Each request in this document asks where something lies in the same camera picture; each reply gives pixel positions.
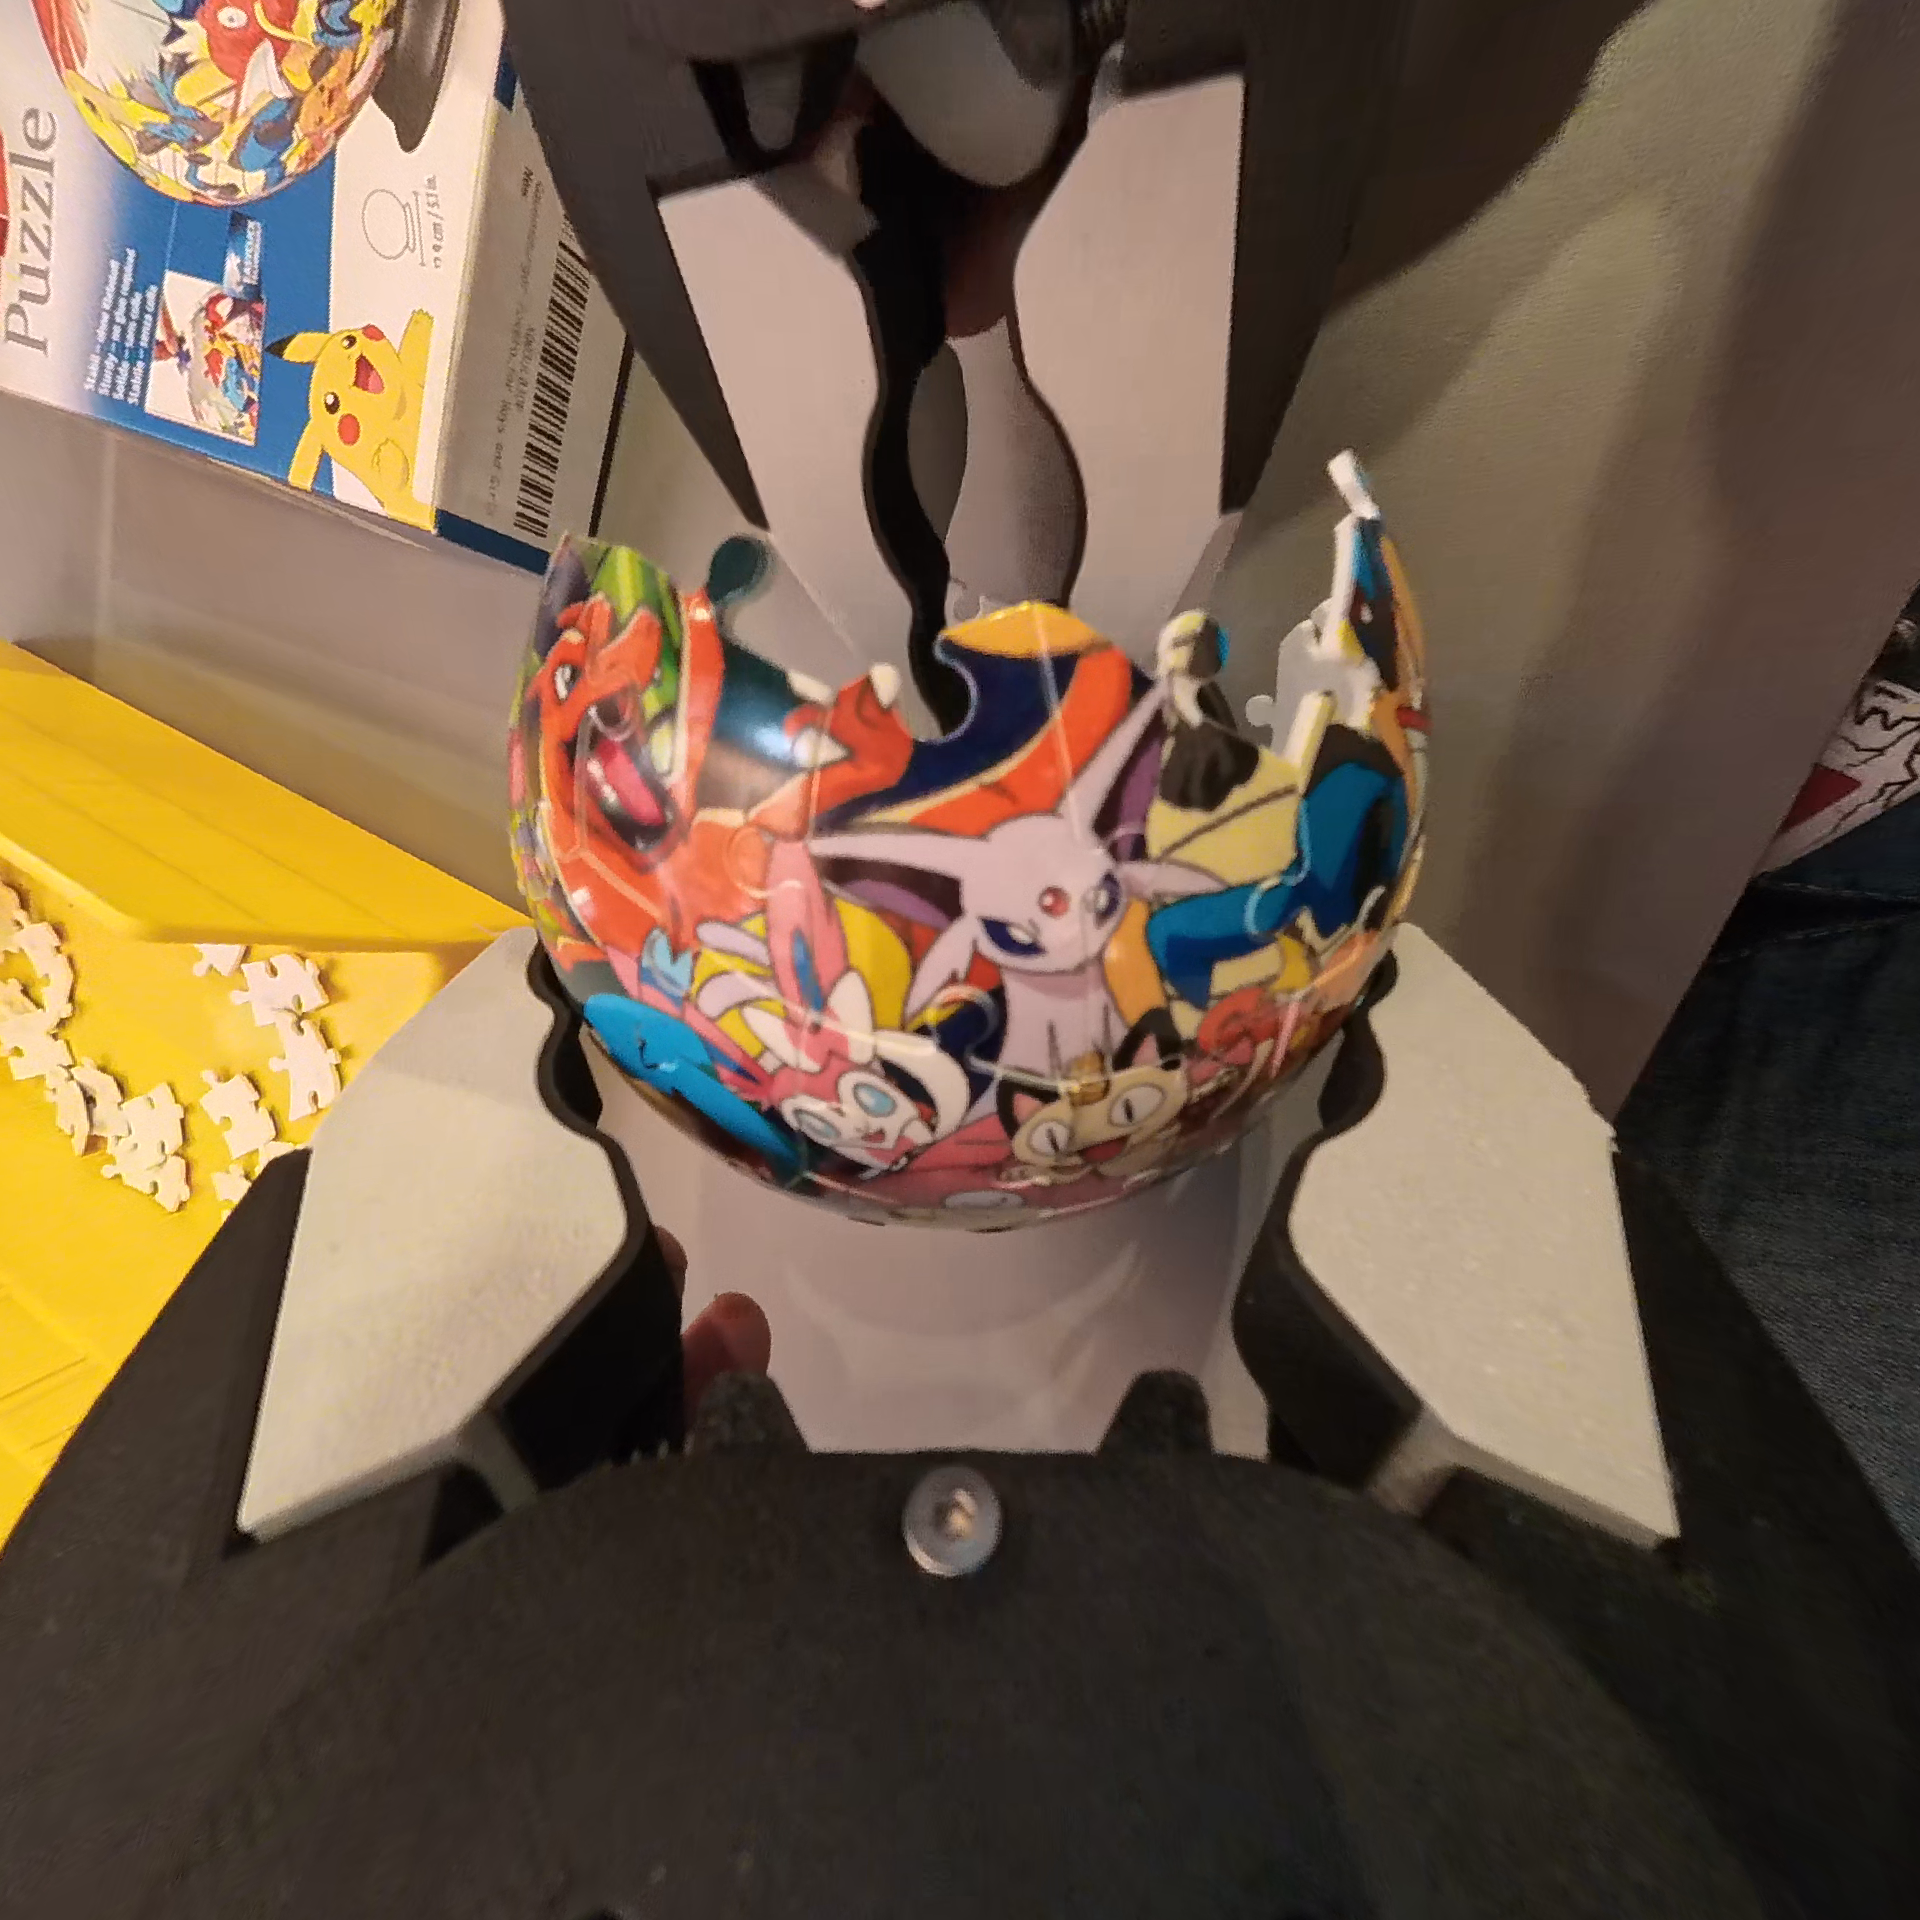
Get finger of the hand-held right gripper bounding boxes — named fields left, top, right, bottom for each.
left=948, top=72, right=1249, bottom=629
left=656, top=168, right=970, bottom=714

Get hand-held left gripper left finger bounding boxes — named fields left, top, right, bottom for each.
left=235, top=922, right=689, bottom=1549

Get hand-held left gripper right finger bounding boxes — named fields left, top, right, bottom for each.
left=1231, top=922, right=1682, bottom=1549

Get yellow cardboard box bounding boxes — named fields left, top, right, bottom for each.
left=0, top=643, right=534, bottom=1532

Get colourful puzzle ball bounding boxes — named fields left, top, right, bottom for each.
left=505, top=451, right=1434, bottom=1237

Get pile of white puzzle pieces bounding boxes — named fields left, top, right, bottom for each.
left=0, top=871, right=350, bottom=1215

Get blue white puzzle box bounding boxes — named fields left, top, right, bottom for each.
left=0, top=0, right=631, bottom=577

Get person's left hand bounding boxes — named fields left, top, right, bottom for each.
left=681, top=1292, right=778, bottom=1423

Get person's blue jeans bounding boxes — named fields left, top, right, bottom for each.
left=1615, top=816, right=1920, bottom=1571

